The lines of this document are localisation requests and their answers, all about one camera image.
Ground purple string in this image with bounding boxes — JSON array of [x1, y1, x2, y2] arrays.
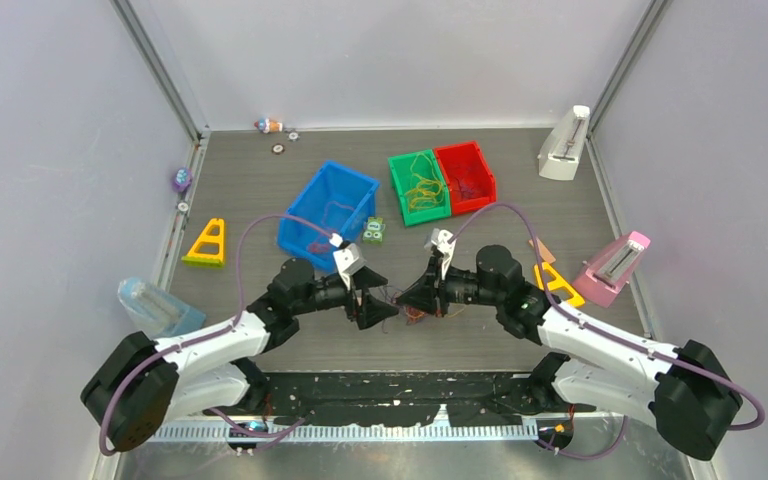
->
[[450, 155, 488, 203]]

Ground coloured strings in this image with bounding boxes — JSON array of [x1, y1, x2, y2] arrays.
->
[[383, 284, 471, 327]]

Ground yellow triangle toy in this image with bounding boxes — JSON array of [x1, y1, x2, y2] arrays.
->
[[533, 262, 586, 308], [181, 218, 226, 268]]

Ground red plastic bin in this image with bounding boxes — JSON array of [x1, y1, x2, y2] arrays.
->
[[432, 141, 497, 216]]

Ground green owl tile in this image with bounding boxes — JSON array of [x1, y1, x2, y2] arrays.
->
[[361, 216, 386, 245]]

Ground yellow triangle toy right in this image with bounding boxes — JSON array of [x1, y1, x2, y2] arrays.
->
[[533, 262, 586, 308]]

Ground green plastic bin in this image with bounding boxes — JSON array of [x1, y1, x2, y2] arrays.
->
[[388, 149, 452, 227]]

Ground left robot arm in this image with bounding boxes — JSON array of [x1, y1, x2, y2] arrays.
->
[[80, 258, 398, 456]]

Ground pink metronome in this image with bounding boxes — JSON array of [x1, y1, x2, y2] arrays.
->
[[572, 231, 651, 308]]

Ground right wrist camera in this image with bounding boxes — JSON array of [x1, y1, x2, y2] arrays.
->
[[424, 228, 456, 282]]

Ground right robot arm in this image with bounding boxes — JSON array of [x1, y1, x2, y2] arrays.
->
[[397, 245, 743, 460]]

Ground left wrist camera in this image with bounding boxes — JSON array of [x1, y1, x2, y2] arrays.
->
[[329, 233, 366, 290]]

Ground yellow orange string bundle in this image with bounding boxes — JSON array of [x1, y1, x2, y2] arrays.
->
[[402, 152, 448, 213]]

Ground white metronome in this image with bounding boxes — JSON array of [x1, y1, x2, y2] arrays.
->
[[538, 105, 591, 181]]

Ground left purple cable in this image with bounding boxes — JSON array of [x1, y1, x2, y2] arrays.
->
[[97, 213, 346, 458]]

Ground wooden block right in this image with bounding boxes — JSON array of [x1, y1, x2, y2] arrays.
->
[[528, 239, 556, 264]]

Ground purple round toy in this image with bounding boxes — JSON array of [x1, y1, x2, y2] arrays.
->
[[172, 167, 193, 194]]

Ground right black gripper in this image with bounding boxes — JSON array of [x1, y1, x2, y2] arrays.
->
[[398, 256, 503, 319]]

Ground blue plastic bin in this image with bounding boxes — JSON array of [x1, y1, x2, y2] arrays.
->
[[276, 160, 380, 273]]

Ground clear plastic bottle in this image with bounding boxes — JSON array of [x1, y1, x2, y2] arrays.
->
[[117, 277, 206, 339]]

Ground small figurine toy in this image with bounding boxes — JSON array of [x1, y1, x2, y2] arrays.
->
[[253, 117, 284, 134]]

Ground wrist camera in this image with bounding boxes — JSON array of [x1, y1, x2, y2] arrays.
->
[[329, 233, 366, 290], [424, 228, 456, 282]]

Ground yellow triangle toy left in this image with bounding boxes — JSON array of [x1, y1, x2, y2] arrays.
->
[[181, 218, 226, 268]]

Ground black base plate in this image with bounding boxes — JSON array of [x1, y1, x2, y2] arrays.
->
[[220, 371, 569, 427]]

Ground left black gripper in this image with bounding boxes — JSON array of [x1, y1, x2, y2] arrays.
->
[[292, 267, 398, 328]]

